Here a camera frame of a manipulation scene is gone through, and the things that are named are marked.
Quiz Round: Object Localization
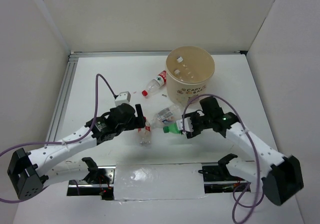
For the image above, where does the red cap bottle red label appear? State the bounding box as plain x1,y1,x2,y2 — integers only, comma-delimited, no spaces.
137,118,151,145

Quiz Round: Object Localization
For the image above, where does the clear bottle blue white label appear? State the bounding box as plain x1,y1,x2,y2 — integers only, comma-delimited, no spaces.
150,104,182,129

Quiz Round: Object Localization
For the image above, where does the green plastic bottle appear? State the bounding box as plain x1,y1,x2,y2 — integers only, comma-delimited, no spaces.
162,123,186,135

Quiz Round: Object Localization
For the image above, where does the clear bottle white cap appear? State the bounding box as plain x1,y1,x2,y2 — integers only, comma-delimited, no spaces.
176,56,195,72

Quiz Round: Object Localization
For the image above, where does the large clear crushed bottle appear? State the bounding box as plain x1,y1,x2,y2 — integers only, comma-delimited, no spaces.
174,69,197,82

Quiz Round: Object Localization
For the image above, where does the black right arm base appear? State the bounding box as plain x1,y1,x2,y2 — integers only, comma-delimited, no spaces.
198,154,247,194

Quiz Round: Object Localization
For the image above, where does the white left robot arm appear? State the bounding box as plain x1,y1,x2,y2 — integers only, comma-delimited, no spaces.
7,103,146,201

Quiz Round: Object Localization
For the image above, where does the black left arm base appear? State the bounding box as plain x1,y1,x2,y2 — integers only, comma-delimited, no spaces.
66,157,116,201

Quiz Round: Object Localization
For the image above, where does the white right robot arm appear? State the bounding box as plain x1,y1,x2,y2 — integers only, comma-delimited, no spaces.
182,94,304,206

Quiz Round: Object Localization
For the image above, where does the cream cartoon capybara bin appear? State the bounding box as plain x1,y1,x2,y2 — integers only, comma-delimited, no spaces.
165,46,215,106

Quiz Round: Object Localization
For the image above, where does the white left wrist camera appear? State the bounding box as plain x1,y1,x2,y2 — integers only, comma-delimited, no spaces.
114,91,131,106

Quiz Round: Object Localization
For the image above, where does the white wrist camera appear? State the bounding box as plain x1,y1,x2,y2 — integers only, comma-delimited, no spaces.
114,91,131,106
176,117,194,134

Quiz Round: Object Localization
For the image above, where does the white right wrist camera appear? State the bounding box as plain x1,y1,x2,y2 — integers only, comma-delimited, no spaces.
176,117,194,134

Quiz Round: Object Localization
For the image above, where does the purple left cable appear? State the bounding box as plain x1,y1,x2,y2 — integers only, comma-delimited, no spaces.
0,73,118,203

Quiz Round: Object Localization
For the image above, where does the purple cable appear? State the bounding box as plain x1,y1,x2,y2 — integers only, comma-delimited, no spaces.
0,73,118,203
181,93,265,223

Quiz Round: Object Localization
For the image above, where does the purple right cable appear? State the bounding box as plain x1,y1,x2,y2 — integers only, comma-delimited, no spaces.
181,93,265,223

